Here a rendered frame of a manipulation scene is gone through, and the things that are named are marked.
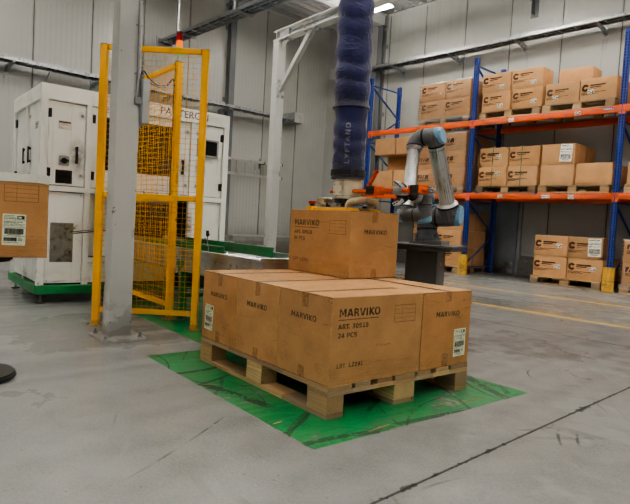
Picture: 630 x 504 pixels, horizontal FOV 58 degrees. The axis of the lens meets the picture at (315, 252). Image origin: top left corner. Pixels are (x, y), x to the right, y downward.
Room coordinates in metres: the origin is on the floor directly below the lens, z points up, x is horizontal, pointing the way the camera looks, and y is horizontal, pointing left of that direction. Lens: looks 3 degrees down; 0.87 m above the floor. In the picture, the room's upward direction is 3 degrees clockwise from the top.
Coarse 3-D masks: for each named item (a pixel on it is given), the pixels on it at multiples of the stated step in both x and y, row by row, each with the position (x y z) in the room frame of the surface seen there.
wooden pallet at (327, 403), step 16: (208, 352) 3.30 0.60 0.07; (224, 352) 3.32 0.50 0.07; (240, 352) 3.02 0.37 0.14; (224, 368) 3.14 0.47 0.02; (240, 368) 3.14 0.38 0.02; (256, 368) 2.89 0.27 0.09; (272, 368) 2.78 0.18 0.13; (448, 368) 2.99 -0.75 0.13; (464, 368) 3.05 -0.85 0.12; (256, 384) 2.88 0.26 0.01; (272, 384) 2.87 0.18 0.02; (352, 384) 2.56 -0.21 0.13; (368, 384) 2.60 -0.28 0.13; (384, 384) 2.66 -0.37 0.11; (400, 384) 2.73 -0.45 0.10; (448, 384) 3.03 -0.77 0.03; (464, 384) 3.05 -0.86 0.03; (288, 400) 2.66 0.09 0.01; (304, 400) 2.63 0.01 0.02; (320, 400) 2.47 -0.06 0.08; (336, 400) 2.48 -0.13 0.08; (384, 400) 2.75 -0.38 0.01; (400, 400) 2.74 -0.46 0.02; (320, 416) 2.47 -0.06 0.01; (336, 416) 2.48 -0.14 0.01
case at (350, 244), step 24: (312, 216) 3.57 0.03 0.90; (336, 216) 3.39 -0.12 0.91; (360, 216) 3.33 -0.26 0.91; (384, 216) 3.45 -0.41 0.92; (312, 240) 3.56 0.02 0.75; (336, 240) 3.38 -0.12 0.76; (360, 240) 3.33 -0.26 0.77; (384, 240) 3.46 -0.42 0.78; (312, 264) 3.55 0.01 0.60; (336, 264) 3.37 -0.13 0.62; (360, 264) 3.34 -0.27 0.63; (384, 264) 3.46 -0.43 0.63
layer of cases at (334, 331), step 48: (240, 288) 3.05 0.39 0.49; (288, 288) 2.70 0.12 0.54; (336, 288) 2.79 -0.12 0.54; (384, 288) 2.91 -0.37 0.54; (432, 288) 3.04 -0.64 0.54; (240, 336) 3.03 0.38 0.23; (288, 336) 2.68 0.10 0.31; (336, 336) 2.46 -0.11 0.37; (384, 336) 2.65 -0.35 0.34; (432, 336) 2.87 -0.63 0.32; (336, 384) 2.47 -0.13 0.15
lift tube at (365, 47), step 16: (352, 0) 3.54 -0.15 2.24; (368, 0) 3.56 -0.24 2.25; (352, 16) 3.54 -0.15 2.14; (368, 16) 3.57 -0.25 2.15; (352, 32) 3.54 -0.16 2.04; (368, 32) 3.57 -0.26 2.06; (336, 48) 3.62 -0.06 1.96; (352, 48) 3.53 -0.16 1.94; (368, 48) 3.56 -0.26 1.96; (352, 64) 3.54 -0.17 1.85; (368, 64) 3.58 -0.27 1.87; (352, 80) 3.54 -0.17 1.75; (336, 96) 3.59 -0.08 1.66; (352, 96) 3.53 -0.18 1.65; (368, 96) 3.60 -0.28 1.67
